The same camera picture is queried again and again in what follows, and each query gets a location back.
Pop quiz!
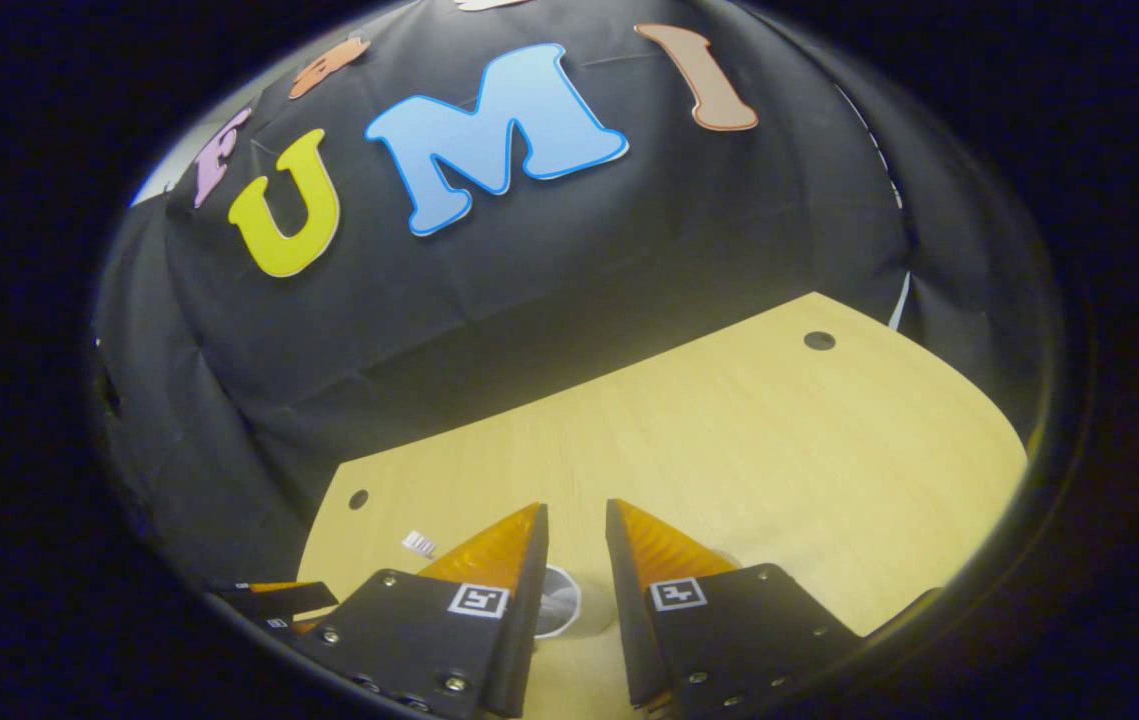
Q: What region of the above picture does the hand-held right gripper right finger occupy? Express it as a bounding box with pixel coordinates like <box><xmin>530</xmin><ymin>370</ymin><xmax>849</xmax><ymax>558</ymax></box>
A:
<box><xmin>605</xmin><ymin>498</ymin><xmax>865</xmax><ymax>713</ymax></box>

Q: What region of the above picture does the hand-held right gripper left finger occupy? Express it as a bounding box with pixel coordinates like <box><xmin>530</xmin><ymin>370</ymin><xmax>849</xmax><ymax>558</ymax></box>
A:
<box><xmin>294</xmin><ymin>502</ymin><xmax>550</xmax><ymax>719</ymax></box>

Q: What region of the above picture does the white cup with wooden handle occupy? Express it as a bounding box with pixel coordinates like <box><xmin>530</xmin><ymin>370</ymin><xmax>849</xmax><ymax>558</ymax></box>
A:
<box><xmin>533</xmin><ymin>564</ymin><xmax>618</xmax><ymax>641</ymax></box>

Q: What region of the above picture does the black backdrop cloth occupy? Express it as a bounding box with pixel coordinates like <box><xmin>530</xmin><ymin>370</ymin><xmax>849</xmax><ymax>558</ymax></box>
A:
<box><xmin>94</xmin><ymin>0</ymin><xmax>1050</xmax><ymax>601</ymax></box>

